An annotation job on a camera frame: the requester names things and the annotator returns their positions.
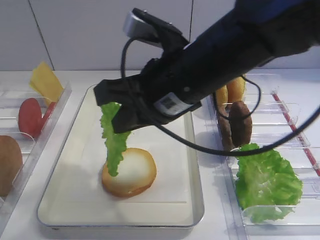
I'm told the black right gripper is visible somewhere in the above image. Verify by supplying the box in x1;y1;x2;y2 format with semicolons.
93;42;203;134

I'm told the green lettuce leaf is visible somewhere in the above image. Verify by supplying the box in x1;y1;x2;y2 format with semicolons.
235;149;303;224
100;102;131;177

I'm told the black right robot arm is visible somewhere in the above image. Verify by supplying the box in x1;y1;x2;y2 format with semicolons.
93;0;320;133

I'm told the red tomato slice rear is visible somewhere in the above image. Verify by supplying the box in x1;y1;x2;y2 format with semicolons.
39;102;56;130

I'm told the red tomato slice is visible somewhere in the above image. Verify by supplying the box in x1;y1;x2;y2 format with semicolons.
39;102;56;130
18;98;42;138

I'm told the yellow cheese slice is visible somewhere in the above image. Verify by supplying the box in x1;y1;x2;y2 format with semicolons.
29;61;64;107

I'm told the red tomato slice front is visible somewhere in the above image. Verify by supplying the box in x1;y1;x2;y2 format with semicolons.
18;98;42;138

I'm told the brown meat patty rear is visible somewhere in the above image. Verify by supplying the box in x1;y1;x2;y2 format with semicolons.
217;114;235;152

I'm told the brown meat patty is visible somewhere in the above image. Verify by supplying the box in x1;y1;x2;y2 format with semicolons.
229;101;252;148
217;114;235;152

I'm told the brown meat patty front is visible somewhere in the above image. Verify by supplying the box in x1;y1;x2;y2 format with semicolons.
229;101;252;148

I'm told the green lettuce leaf in rack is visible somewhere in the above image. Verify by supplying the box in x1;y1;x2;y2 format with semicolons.
235;149;303;224

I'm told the toasted bun bottom on tray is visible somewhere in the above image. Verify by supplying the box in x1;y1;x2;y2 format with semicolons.
101;147;157;198

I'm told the golden bun slice rear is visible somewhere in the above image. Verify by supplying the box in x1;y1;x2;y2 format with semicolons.
215;85;228;106

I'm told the clear acrylic left food rack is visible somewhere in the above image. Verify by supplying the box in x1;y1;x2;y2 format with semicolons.
0;83;72;233

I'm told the clear acrylic food rack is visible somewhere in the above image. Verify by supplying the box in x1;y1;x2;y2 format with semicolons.
0;83;72;233
206;73;320;240

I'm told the white metal tray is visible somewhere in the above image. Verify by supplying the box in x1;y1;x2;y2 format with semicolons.
37;87;205;229

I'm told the golden bun slice right rack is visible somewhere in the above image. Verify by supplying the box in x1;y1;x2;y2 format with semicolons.
226;76;246;103

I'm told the brown bun slice in rack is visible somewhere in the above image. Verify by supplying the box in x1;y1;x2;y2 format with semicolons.
0;135;23;197

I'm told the clear acrylic right food rack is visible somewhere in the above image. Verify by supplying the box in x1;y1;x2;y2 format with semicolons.
206;73;320;240

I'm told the red strip on rack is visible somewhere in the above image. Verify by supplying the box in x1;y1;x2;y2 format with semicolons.
271;92;320;177

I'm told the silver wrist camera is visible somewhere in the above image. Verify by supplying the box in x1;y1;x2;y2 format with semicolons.
123;7;188;49

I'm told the black cable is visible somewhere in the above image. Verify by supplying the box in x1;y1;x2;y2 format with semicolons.
120;37;320;156

